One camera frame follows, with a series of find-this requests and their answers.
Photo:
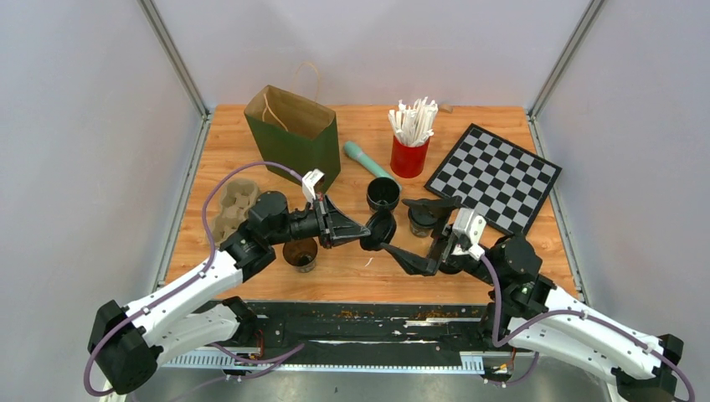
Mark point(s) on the green paper bag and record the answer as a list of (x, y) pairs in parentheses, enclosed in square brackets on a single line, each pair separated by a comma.
[(296, 131)]

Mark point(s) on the grey cardboard cup carrier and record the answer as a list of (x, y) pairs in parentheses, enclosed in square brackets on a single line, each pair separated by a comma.
[(236, 198)]

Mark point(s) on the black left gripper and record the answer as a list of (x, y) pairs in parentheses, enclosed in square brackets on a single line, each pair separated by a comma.
[(336, 229)]

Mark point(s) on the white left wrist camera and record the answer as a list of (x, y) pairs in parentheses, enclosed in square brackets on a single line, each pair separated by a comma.
[(311, 183)]

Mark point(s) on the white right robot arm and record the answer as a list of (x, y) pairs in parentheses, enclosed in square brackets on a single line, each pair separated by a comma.
[(529, 311)]

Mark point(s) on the stack of black cups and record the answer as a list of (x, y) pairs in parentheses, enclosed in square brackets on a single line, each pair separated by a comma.
[(383, 194)]

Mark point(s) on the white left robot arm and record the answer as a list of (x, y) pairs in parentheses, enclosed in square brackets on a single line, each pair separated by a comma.
[(129, 343)]

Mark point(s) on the red cup holder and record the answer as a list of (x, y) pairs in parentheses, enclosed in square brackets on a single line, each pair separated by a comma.
[(408, 162)]

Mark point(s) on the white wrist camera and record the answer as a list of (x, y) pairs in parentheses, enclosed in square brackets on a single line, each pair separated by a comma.
[(311, 183), (468, 228)]

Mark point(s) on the teal handheld massager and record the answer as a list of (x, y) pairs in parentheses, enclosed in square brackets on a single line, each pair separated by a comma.
[(353, 151)]

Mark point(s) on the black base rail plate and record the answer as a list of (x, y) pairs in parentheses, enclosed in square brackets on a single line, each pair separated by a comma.
[(373, 335)]

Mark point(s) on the white wrapped straws bundle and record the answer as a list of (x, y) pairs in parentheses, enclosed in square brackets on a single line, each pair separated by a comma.
[(413, 124)]

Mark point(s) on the black white chessboard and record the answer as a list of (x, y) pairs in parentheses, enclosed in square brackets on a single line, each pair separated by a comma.
[(503, 182)]

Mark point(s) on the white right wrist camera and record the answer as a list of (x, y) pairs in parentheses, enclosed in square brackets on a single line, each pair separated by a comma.
[(468, 228)]

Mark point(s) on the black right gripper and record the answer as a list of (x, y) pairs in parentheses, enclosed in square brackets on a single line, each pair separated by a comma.
[(417, 264)]

